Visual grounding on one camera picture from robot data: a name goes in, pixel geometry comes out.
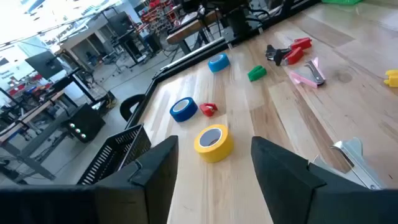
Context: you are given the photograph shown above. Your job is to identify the light blue tape roll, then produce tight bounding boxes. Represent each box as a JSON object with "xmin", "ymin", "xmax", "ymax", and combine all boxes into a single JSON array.
[{"xmin": 207, "ymin": 52, "xmax": 231, "ymax": 74}]

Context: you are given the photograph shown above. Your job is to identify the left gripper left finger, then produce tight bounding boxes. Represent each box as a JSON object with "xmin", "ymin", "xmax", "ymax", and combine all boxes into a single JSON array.
[{"xmin": 95, "ymin": 135, "xmax": 180, "ymax": 224}]

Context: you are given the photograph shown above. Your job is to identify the black computer tower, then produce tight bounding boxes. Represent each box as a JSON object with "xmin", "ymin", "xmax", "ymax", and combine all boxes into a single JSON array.
[{"xmin": 63, "ymin": 103, "xmax": 106, "ymax": 144}]

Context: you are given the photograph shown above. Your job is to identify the pink staple remover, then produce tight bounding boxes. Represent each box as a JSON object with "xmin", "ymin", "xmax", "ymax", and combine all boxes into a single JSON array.
[{"xmin": 288, "ymin": 57, "xmax": 326, "ymax": 90}]

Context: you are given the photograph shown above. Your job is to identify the black slotted basket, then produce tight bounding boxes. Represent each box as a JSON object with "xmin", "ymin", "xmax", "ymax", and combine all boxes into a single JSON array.
[{"xmin": 76, "ymin": 123, "xmax": 152, "ymax": 186}]

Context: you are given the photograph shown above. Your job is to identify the grey open cabinet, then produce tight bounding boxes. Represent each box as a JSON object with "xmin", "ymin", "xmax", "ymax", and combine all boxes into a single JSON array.
[{"xmin": 58, "ymin": 17, "xmax": 118, "ymax": 71}]

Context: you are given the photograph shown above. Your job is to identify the black monitor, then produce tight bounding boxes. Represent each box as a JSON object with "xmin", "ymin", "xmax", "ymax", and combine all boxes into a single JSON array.
[{"xmin": 24, "ymin": 50, "xmax": 65, "ymax": 81}]

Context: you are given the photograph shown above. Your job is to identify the wooden workbench grey legs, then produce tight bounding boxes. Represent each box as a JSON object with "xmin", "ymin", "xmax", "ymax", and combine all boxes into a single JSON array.
[{"xmin": 0, "ymin": 90, "xmax": 71, "ymax": 183}]

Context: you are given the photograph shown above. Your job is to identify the yellow tape roll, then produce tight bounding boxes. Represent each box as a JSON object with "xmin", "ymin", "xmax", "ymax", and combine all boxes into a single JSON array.
[{"xmin": 193, "ymin": 124, "xmax": 235, "ymax": 164}]

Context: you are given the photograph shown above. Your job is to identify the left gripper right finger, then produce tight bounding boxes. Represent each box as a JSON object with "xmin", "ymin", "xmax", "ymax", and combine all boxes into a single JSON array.
[{"xmin": 250, "ymin": 136, "xmax": 369, "ymax": 224}]

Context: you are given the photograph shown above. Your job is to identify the red parts rack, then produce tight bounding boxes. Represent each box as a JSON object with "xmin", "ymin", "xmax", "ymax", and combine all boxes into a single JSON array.
[{"xmin": 139, "ymin": 0, "xmax": 175, "ymax": 26}]

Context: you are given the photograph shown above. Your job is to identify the black arched handle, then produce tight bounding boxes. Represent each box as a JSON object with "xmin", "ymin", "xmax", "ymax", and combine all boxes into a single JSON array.
[{"xmin": 119, "ymin": 93, "xmax": 147, "ymax": 123}]

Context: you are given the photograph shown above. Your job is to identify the wooden bench top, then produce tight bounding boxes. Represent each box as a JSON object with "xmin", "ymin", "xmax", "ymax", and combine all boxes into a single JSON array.
[{"xmin": 165, "ymin": 11, "xmax": 224, "ymax": 55}]

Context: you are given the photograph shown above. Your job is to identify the green slotted basket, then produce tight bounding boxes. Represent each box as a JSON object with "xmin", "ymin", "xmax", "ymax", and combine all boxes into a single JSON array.
[{"xmin": 321, "ymin": 0, "xmax": 363, "ymax": 6}]

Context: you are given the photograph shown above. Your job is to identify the black equipment cart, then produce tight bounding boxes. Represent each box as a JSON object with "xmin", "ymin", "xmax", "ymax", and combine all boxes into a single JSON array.
[{"xmin": 107, "ymin": 11, "xmax": 162, "ymax": 68}]

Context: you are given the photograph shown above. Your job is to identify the dark blue tape roll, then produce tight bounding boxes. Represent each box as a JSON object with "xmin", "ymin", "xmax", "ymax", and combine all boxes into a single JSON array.
[{"xmin": 169, "ymin": 96, "xmax": 199, "ymax": 123}]

